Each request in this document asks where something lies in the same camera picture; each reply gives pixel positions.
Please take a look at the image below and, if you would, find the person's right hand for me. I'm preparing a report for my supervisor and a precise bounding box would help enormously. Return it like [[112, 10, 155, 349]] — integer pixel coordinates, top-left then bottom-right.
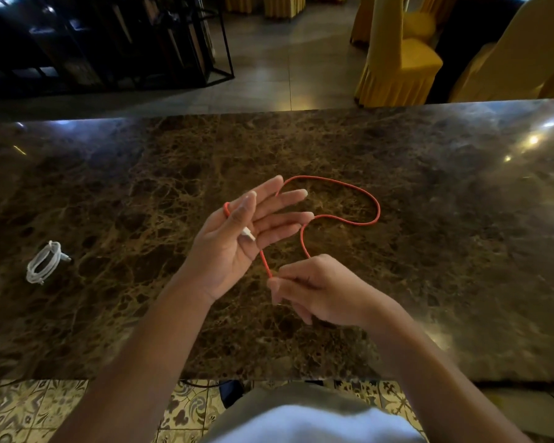
[[266, 253, 398, 329]]

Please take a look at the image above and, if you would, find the person's left hand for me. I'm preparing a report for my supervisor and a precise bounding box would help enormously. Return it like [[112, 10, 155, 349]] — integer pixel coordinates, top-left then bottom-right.
[[182, 175, 315, 303]]

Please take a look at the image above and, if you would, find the red charging cable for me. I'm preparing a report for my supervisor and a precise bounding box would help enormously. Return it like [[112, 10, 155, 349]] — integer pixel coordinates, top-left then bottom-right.
[[223, 175, 382, 278]]

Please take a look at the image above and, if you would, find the white charging cable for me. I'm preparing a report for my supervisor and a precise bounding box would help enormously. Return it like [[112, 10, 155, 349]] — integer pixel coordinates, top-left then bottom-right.
[[25, 240, 73, 285]]

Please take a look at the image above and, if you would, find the person's right forearm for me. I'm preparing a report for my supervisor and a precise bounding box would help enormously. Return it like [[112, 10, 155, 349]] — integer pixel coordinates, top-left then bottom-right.
[[359, 299, 532, 443]]

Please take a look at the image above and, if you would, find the person's left forearm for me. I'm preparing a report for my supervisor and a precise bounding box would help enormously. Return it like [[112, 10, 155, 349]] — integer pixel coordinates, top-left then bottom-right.
[[50, 269, 213, 443]]

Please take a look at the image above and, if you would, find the person's dark shoe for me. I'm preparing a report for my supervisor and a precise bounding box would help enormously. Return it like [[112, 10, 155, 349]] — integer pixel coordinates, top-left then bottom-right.
[[219, 380, 246, 409]]

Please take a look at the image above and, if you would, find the person's white shirt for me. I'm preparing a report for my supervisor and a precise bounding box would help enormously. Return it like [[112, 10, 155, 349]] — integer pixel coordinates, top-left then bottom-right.
[[212, 404, 425, 443]]

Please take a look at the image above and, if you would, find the black metal shelf rack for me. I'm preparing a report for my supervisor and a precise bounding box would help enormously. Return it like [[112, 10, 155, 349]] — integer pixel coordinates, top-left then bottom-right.
[[0, 0, 235, 97]]

